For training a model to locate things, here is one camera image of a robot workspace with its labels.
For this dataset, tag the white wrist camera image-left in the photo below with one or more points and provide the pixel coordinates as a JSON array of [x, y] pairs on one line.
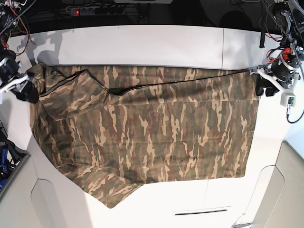
[[1, 98]]

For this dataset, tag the black white gripper body image-right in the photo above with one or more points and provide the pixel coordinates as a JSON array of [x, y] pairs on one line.
[[282, 69]]

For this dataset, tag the camouflage T-shirt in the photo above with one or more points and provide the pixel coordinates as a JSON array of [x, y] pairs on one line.
[[112, 129]]

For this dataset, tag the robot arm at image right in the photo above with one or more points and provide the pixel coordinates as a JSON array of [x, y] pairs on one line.
[[283, 22]]

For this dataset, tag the black white gripper body image-left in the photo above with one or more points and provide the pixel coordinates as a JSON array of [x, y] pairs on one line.
[[10, 76]]

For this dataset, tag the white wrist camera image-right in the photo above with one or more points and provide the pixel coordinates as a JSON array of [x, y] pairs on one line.
[[287, 100]]

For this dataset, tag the black power strip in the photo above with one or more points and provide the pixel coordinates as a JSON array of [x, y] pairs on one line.
[[96, 10]]

